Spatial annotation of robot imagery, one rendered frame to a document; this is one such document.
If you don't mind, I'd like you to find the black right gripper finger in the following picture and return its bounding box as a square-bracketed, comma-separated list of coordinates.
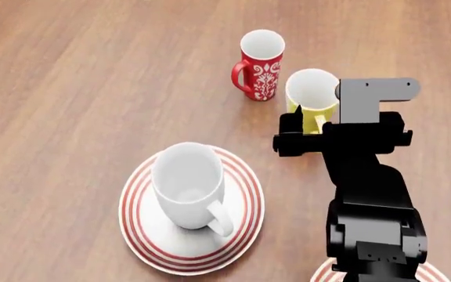
[377, 110, 406, 133]
[279, 103, 305, 136]

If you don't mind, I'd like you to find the yellow and white mug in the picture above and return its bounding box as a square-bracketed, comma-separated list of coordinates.
[285, 68, 342, 136]

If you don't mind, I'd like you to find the red patterned mug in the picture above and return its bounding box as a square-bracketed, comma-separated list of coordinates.
[231, 28, 287, 102]

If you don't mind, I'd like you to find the red striped white plate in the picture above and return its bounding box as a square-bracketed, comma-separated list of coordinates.
[309, 258, 451, 282]
[118, 143, 266, 276]

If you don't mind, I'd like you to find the gray camera mount bracket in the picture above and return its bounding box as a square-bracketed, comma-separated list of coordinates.
[334, 77, 421, 125]

